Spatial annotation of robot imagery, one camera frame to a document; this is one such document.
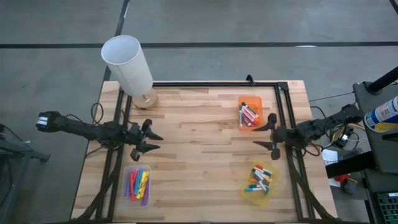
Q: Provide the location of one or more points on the black dry-erase marker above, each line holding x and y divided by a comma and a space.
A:
244, 104

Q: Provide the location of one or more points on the black table clamp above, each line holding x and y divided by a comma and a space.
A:
250, 80

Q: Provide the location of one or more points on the pink highlighter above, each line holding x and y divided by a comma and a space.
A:
136, 174

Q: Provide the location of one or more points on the red cap mini marker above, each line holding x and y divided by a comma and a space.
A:
258, 167

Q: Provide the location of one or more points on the red dry-erase marker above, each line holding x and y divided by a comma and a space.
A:
253, 116

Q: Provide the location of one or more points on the grey equipment cart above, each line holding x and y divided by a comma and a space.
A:
385, 149

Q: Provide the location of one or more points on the clear plastic bin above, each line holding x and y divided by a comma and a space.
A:
124, 203

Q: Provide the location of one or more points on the blue highlighter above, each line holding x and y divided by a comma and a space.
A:
139, 182

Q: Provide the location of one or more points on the yellow translucent plastic bin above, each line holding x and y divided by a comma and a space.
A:
275, 183

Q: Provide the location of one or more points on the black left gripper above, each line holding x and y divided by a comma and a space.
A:
133, 137

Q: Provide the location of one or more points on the black pole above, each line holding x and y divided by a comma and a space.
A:
382, 81

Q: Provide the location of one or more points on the magenta dry-erase marker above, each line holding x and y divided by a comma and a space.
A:
247, 117

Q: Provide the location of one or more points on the grey metal stand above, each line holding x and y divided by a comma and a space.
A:
18, 149

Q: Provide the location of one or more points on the small red object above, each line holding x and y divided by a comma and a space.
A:
342, 178

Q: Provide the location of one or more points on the orange dry-erase marker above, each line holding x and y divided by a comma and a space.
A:
256, 121

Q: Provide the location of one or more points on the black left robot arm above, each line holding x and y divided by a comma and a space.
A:
77, 127

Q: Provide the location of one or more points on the purple cap mini marker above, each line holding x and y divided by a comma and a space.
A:
257, 177

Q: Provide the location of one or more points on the white blue spray can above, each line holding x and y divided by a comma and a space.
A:
382, 113

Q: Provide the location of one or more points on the green dry-erase marker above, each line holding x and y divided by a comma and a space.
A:
240, 116

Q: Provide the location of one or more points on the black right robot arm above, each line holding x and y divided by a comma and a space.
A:
317, 126

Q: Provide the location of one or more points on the white shade wooden base lamp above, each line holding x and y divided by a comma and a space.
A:
127, 65

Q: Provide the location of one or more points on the small blue white box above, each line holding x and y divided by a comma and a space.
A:
343, 138

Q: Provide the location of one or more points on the black flat bar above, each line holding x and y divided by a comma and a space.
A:
348, 165

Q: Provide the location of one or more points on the orange translucent plastic bin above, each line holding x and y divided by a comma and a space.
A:
259, 102

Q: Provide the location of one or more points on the black aluminium table frame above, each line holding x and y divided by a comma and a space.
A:
217, 84

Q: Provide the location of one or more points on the yellow highlighter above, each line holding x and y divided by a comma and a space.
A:
144, 182

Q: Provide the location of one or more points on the white paper sheet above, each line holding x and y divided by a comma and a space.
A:
329, 157

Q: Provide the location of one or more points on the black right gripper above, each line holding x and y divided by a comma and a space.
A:
283, 137

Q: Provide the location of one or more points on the small grey object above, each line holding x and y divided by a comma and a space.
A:
349, 187

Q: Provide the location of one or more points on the red highlighter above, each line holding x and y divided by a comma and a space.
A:
132, 189

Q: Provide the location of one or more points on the teal cap mini marker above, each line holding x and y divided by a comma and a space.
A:
267, 189

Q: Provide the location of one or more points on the orange cap mini marker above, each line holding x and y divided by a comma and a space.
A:
251, 180

